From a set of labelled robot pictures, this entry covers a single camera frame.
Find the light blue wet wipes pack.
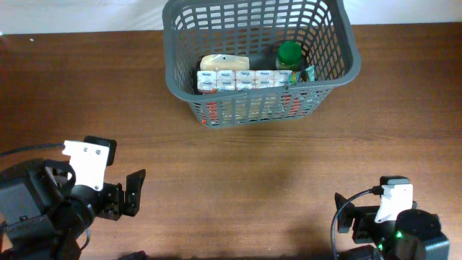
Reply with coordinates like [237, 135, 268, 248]
[305, 65, 315, 82]

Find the clear bag of brown grain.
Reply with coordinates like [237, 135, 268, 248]
[199, 54, 250, 71]

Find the colourful Kleenex tissue multipack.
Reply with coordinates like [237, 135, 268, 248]
[196, 70, 292, 93]

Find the red spaghetti packet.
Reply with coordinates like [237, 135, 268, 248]
[191, 92, 307, 127]

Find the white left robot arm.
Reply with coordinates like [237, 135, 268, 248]
[1, 158, 146, 259]

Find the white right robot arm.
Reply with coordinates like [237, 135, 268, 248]
[331, 191, 450, 260]

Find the silver tin can green label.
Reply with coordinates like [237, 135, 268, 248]
[289, 70, 310, 85]

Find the green lidded jar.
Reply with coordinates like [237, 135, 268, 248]
[276, 41, 302, 71]

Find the grey plastic basket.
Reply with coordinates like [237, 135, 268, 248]
[162, 0, 361, 118]

